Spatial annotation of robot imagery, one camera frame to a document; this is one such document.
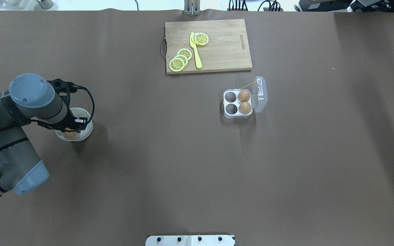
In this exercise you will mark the small metal cup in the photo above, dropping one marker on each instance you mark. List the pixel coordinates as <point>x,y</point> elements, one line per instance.
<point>45,4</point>

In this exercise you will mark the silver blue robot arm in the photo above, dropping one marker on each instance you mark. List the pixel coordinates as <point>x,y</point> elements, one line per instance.
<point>31,98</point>

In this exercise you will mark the clear plastic egg box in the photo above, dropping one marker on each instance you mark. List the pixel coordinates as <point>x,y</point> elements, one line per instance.
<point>258,100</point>

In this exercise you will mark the lemon slice middle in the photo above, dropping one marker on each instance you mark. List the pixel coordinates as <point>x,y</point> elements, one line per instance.
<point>185,52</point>

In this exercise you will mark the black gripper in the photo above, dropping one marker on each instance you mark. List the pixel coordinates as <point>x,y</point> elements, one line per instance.
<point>69,122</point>

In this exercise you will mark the yellow toy knife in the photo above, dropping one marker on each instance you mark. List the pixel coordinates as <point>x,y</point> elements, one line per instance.
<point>193,45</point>

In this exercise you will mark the brown egg from bowl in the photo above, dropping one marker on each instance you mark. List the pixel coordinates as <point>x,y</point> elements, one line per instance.
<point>70,135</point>

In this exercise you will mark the aluminium frame post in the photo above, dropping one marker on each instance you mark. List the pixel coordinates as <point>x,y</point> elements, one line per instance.
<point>192,8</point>

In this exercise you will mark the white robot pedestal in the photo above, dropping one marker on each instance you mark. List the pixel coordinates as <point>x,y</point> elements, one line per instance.
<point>191,240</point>

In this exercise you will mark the lemon slice by knife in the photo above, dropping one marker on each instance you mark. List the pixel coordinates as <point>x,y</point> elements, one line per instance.
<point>200,38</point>

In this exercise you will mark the cream round bowl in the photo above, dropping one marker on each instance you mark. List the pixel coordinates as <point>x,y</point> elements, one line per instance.
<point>84,129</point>

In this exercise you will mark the brown egg in box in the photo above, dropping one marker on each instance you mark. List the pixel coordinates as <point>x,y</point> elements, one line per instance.
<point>244,96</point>
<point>245,108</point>

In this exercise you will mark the wooden cutting board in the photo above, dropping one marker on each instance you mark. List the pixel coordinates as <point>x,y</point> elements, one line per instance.
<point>227,48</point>

